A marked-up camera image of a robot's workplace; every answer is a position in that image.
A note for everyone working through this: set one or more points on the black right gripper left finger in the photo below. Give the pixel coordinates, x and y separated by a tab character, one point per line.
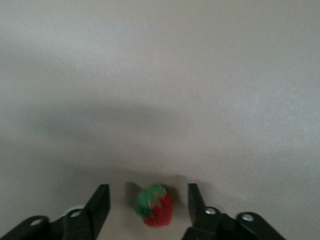
100	205

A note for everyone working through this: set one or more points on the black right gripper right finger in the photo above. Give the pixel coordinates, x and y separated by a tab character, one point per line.
196	202

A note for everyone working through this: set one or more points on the red strawberry green calyx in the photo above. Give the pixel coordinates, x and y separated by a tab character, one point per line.
160	212

